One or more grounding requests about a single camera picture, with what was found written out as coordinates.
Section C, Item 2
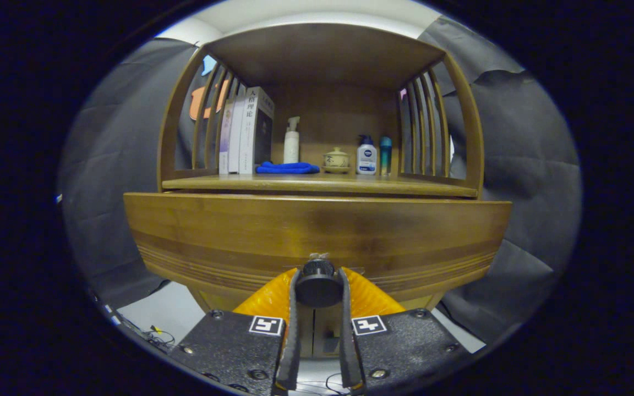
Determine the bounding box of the thin purple book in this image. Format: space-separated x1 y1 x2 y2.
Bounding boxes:
218 98 235 175

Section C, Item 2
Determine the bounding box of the wooden cabinet door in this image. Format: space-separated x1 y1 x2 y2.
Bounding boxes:
300 308 314 358
314 308 342 358

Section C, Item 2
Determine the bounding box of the teal slim bottle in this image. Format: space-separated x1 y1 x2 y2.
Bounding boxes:
379 136 392 176

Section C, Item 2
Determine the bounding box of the blue folded cloth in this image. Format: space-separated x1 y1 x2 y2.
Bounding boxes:
256 161 320 174

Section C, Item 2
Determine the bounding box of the thick white book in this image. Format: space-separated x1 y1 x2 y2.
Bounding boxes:
238 86 275 175

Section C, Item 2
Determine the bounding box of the white pump bottle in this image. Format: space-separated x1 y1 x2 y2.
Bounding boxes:
284 116 300 164

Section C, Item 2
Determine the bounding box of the wooden countertop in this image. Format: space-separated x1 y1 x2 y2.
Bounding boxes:
162 172 478 199

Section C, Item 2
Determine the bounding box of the wooden drawer with black knob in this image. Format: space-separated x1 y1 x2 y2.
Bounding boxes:
123 192 513 309

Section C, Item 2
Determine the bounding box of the thin white book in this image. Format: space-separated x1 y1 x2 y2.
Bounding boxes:
228 92 247 174

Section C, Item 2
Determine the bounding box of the white lotion bottle blue cap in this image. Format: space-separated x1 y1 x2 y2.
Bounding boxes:
356 135 378 175

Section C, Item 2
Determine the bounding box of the wooden cabinet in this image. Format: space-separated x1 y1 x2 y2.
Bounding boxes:
156 23 485 358

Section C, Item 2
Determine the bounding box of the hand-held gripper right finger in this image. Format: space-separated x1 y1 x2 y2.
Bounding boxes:
339 267 469 394

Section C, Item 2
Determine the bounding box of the beige lidded teacup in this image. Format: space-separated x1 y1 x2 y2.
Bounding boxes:
322 147 351 174

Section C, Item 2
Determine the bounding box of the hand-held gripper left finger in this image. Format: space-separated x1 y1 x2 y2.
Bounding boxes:
168 268 302 395

